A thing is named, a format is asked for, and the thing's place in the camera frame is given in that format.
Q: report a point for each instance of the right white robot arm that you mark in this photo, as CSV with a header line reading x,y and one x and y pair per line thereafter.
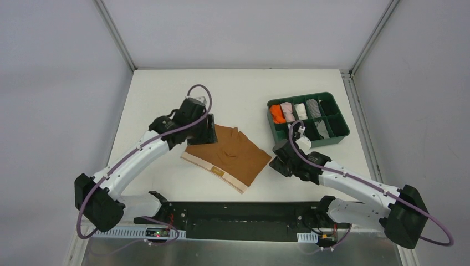
x,y
397,212

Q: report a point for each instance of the brown underwear beige waistband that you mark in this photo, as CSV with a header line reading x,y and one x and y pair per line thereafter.
x,y
234,158

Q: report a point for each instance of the pink rolled underwear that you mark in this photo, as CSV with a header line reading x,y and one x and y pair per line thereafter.
x,y
287,110

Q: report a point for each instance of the grey striped rolled underwear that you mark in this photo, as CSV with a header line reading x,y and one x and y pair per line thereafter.
x,y
313,108

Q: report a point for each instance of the green divided plastic tray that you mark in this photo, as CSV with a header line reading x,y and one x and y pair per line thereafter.
x,y
331,114

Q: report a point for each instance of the left white cable duct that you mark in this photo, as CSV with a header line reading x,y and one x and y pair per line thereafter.
x,y
154,233

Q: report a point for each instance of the white cable duct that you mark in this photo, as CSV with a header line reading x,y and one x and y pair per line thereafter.
x,y
154,233
309,237

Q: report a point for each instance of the black white rolled underwear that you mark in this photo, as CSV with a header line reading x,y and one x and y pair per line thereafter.
x,y
293,131

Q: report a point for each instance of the orange rolled underwear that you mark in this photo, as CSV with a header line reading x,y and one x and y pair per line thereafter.
x,y
277,114

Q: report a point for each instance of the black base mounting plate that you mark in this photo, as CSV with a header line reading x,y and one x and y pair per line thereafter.
x,y
243,221

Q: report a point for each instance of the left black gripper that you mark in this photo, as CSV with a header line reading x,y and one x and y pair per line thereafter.
x,y
207,130

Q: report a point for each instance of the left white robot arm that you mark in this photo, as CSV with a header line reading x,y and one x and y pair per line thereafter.
x,y
99,198

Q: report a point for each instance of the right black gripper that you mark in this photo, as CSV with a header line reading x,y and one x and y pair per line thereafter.
x,y
280,163

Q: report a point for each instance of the right white cable duct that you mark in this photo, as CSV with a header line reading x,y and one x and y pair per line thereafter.
x,y
309,237

